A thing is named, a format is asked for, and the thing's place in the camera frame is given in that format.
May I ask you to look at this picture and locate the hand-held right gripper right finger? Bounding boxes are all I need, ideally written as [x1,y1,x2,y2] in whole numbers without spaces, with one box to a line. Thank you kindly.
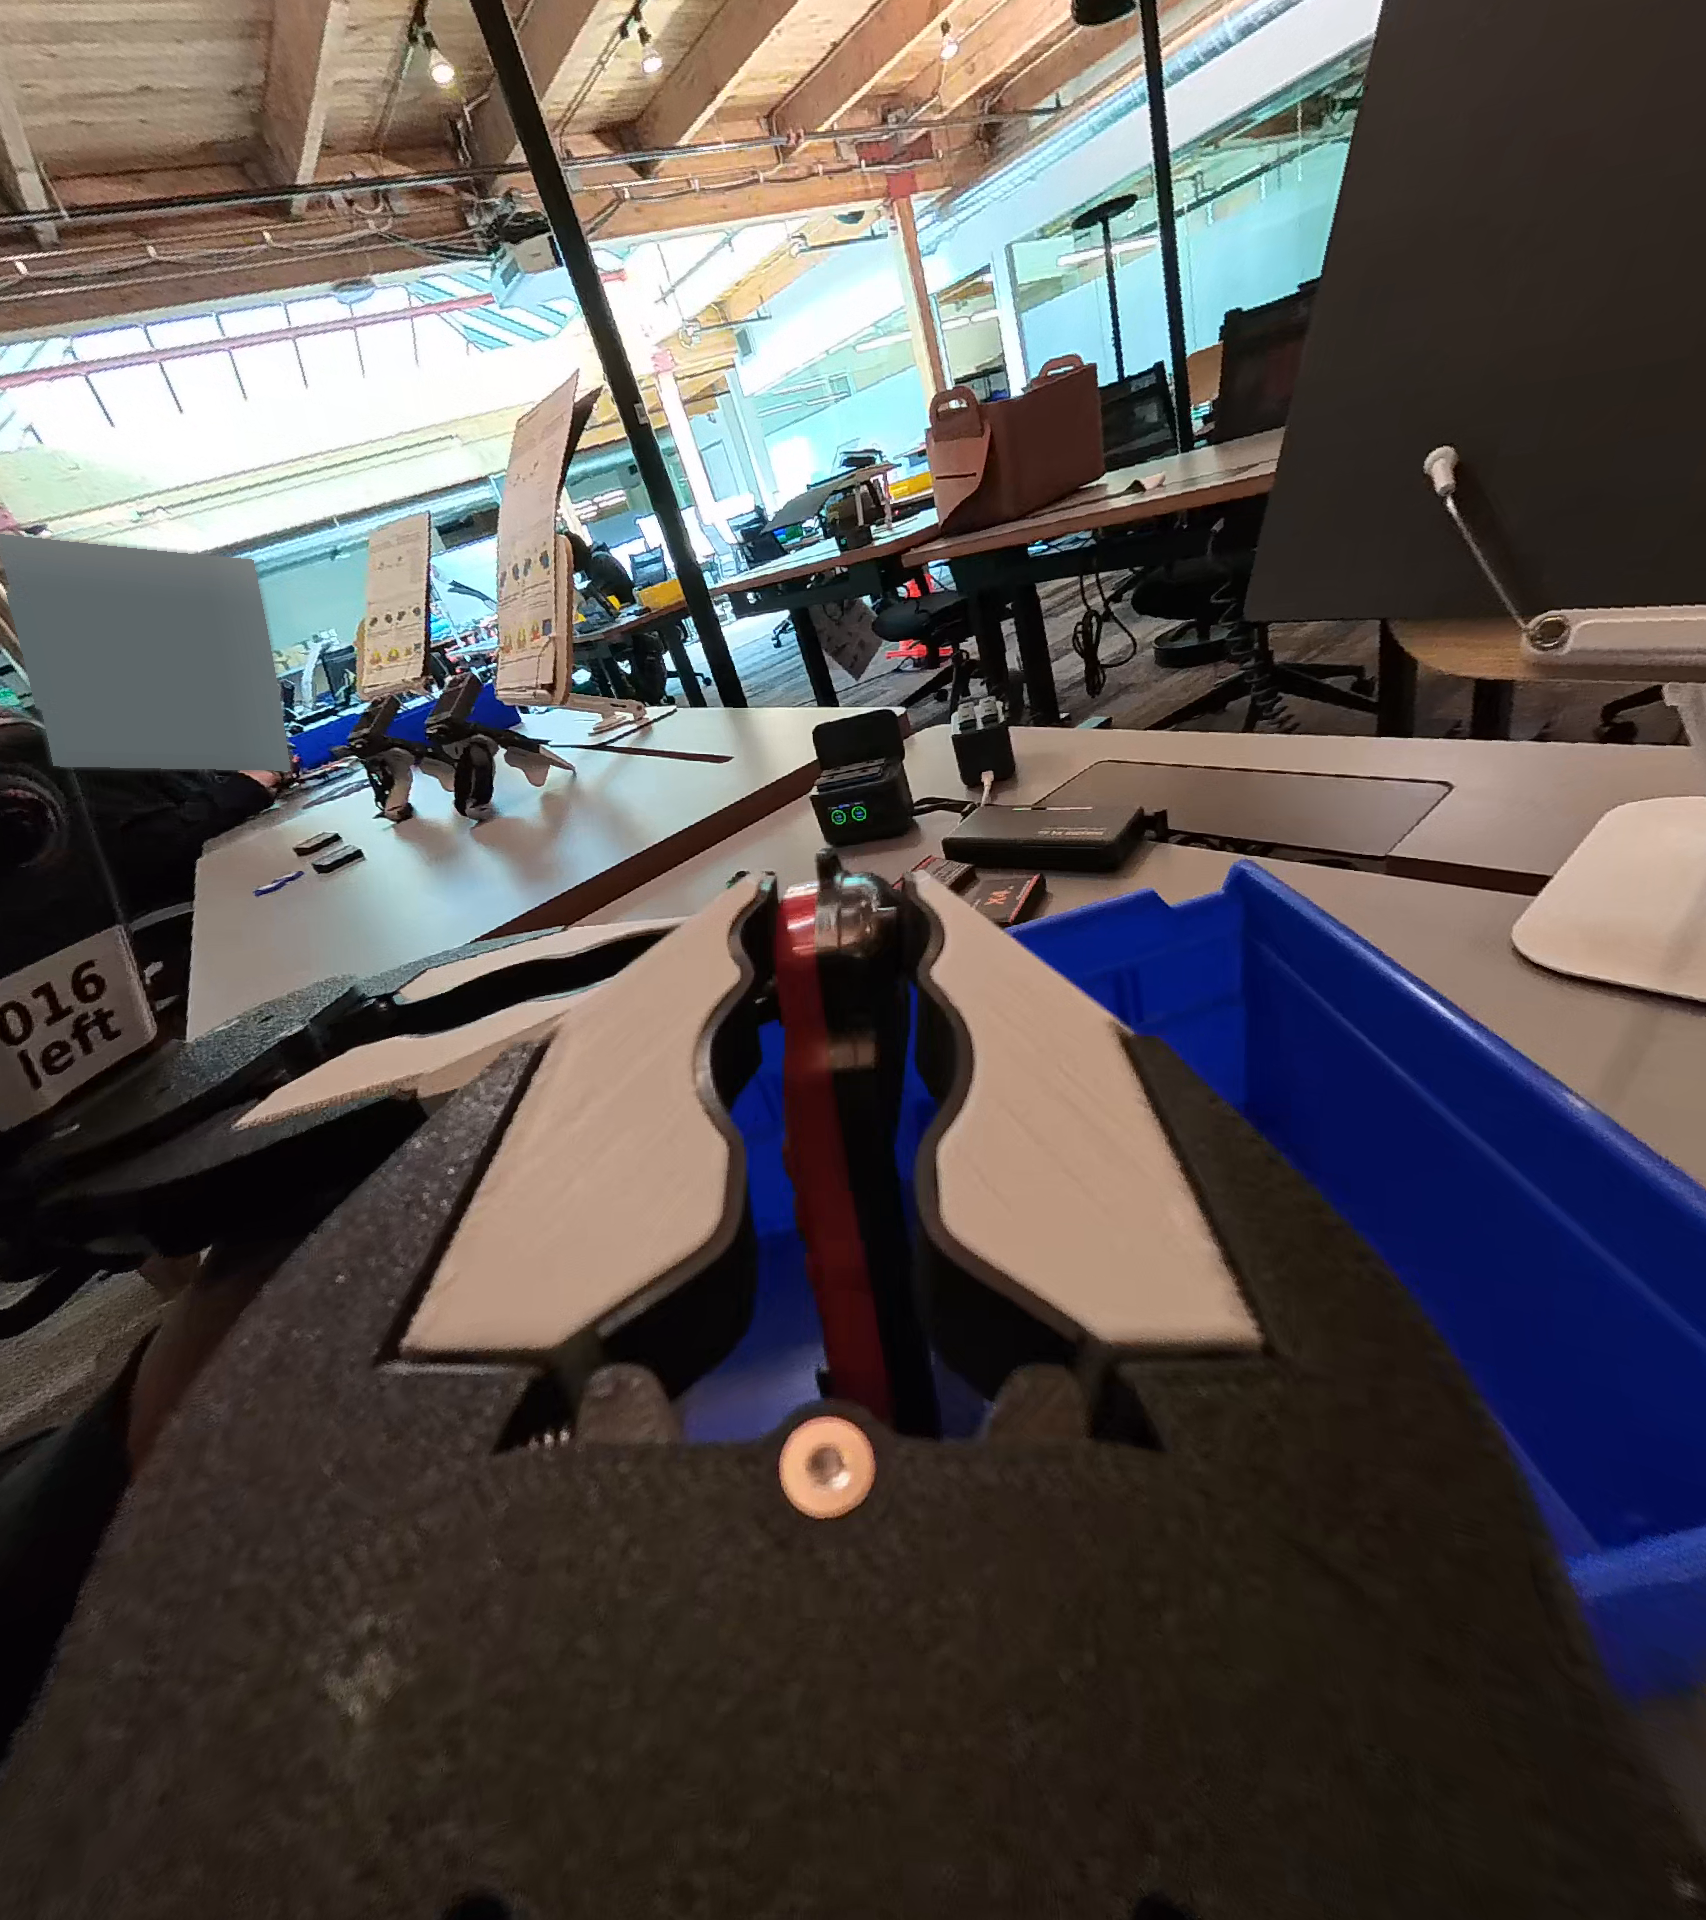
[904,872,1264,1403]

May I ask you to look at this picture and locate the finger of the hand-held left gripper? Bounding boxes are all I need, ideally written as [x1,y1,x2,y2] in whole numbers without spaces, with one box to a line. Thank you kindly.
[235,996,584,1129]
[396,918,684,1006]

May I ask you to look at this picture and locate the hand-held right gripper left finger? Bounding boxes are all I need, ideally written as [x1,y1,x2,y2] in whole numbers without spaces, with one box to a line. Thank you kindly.
[401,872,781,1396]

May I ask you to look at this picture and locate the red handheld game toy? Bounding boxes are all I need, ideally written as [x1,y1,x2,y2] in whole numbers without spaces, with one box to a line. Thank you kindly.
[770,848,946,1435]

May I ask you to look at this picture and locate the blue plastic bin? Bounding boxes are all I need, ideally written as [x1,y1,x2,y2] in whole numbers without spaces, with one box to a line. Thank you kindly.
[671,860,1706,1704]
[286,704,494,774]

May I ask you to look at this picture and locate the person's left hand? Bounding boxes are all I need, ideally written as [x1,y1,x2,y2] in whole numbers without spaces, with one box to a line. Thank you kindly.
[127,1243,287,1469]

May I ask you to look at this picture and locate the idle hand-held gripper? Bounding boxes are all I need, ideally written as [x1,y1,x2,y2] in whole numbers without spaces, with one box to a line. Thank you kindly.
[342,694,422,822]
[425,670,575,822]

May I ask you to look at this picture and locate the black flat power hub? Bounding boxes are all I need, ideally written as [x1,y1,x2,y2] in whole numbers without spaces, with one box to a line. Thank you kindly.
[943,800,1146,875]

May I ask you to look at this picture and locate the black charging case green lights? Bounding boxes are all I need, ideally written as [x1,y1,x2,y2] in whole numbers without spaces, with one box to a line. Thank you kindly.
[811,716,918,851]

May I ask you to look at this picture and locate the cardboard instruction board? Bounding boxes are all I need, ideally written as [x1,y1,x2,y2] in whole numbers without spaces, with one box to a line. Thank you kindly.
[494,373,604,704]
[360,513,434,700]

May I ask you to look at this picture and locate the dark desk flap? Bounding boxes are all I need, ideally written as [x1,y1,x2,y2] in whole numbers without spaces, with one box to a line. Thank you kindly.
[1039,759,1454,860]

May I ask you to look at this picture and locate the black office chair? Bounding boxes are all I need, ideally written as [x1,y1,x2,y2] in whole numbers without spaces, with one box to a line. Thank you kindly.
[876,591,979,707]
[1138,554,1380,738]

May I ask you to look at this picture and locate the black metal pole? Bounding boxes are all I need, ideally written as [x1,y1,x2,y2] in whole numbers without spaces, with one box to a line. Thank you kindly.
[468,0,750,709]

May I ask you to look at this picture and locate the brown cardboard box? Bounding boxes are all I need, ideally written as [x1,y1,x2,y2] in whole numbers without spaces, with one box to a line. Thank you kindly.
[925,357,1109,536]

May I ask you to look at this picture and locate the black floor lamp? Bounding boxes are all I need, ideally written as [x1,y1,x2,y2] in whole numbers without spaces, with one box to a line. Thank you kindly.
[1070,195,1144,383]
[1070,0,1197,451]

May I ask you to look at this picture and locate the large black board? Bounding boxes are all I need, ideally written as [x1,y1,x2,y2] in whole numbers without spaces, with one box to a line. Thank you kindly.
[1243,0,1706,626]

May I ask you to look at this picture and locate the white-tipped wire clip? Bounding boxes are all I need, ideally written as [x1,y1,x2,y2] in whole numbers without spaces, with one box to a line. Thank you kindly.
[1424,443,1568,650]

